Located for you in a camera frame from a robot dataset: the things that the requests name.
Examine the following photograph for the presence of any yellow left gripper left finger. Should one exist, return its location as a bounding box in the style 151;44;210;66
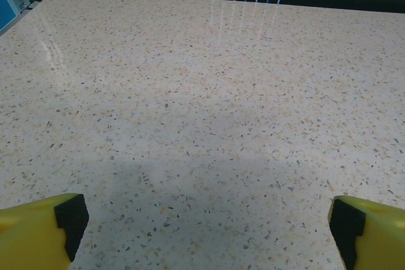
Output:
0;192;90;270

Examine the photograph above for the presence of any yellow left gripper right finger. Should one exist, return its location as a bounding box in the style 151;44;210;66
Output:
327;195;405;270

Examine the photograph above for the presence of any blue table side rail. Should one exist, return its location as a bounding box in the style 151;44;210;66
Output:
0;0;20;39

